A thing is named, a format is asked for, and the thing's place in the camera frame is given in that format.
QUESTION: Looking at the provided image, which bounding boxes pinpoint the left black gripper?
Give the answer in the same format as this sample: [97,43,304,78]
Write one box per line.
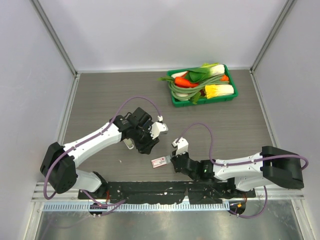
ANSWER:
[132,125,159,155]

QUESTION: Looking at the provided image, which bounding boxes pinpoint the white beige stapler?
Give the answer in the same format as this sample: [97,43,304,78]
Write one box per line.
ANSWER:
[123,138,135,150]

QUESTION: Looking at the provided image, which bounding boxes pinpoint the red white staple box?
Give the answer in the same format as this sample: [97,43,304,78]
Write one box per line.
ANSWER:
[151,155,171,169]

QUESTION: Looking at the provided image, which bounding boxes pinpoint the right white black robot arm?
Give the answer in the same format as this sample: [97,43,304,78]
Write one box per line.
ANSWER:
[171,146,304,198]

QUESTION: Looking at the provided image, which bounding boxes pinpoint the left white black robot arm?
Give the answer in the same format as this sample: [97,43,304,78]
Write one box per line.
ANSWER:
[40,107,168,200]

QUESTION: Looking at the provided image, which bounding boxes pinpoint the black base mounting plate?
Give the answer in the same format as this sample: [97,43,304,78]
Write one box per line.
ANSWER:
[90,180,256,205]

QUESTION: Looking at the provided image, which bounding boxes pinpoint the green plastic tray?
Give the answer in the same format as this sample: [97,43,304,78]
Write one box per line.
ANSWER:
[161,63,238,108]

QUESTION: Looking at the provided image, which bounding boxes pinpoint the green toy long beans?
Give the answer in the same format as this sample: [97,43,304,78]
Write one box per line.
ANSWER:
[168,74,230,101]

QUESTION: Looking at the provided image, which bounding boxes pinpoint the orange toy carrot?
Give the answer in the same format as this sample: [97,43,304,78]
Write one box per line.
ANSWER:
[174,76,199,88]

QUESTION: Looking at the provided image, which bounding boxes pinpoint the white toy radish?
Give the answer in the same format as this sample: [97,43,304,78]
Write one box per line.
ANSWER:
[171,71,188,79]

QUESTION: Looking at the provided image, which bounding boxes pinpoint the yellow white toy cabbage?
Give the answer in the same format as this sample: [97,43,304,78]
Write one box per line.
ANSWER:
[204,84,235,99]

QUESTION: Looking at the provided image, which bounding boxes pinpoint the white green toy bok choy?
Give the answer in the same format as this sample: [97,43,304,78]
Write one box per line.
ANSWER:
[186,63,225,83]

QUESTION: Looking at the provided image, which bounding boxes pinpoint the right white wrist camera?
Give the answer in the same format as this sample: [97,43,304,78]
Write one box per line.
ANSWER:
[172,137,189,156]

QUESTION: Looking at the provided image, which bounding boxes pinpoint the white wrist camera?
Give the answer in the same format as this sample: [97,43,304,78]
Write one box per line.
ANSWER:
[149,115,169,140]
[172,137,189,156]

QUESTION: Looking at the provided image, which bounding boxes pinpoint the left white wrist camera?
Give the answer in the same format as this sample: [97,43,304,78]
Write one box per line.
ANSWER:
[149,115,169,140]

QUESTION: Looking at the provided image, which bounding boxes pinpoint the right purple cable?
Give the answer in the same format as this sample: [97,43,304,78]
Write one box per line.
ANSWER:
[178,122,310,219]

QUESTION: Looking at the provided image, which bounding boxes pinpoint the purple cable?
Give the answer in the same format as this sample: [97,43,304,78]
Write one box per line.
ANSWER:
[178,122,310,219]
[43,96,165,216]

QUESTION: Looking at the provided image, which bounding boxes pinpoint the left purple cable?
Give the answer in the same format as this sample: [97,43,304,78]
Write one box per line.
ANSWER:
[43,96,165,216]

